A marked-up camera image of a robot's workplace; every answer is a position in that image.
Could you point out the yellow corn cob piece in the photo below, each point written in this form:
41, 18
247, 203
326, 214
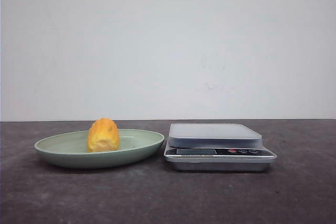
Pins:
103, 136

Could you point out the silver digital kitchen scale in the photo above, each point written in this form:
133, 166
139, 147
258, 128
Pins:
225, 147

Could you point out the green oval plate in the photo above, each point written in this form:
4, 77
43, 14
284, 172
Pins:
69, 150

